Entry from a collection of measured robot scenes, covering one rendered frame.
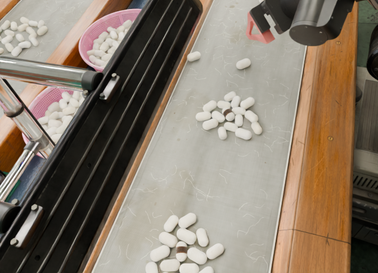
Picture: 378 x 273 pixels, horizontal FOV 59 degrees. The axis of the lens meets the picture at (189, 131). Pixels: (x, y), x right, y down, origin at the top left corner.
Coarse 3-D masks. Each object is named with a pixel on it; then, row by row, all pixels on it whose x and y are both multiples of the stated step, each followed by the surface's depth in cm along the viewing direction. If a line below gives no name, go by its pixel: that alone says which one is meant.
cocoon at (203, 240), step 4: (200, 228) 60; (196, 232) 60; (200, 232) 59; (204, 232) 60; (200, 236) 59; (204, 236) 59; (200, 240) 59; (204, 240) 58; (208, 240) 59; (200, 244) 59; (204, 244) 58
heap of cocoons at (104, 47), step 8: (128, 24) 102; (104, 32) 101; (112, 32) 100; (120, 32) 100; (96, 40) 99; (104, 40) 101; (112, 40) 98; (120, 40) 99; (96, 48) 97; (104, 48) 96; (112, 48) 95; (96, 56) 96; (104, 56) 94; (96, 64) 93; (104, 64) 92
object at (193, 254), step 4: (192, 248) 58; (188, 252) 58; (192, 252) 57; (196, 252) 57; (200, 252) 57; (188, 256) 58; (192, 256) 57; (196, 256) 57; (200, 256) 57; (204, 256) 57; (192, 260) 57; (196, 260) 57; (200, 260) 57; (204, 260) 57; (200, 264) 57
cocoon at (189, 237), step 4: (180, 232) 60; (184, 232) 59; (188, 232) 59; (192, 232) 60; (180, 236) 59; (184, 236) 59; (188, 236) 59; (192, 236) 59; (184, 240) 59; (188, 240) 59; (192, 240) 59
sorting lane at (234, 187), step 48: (240, 0) 103; (192, 48) 92; (240, 48) 90; (288, 48) 88; (192, 96) 82; (240, 96) 80; (288, 96) 78; (192, 144) 73; (240, 144) 72; (288, 144) 71; (144, 192) 67; (192, 192) 66; (240, 192) 65; (144, 240) 62; (240, 240) 60
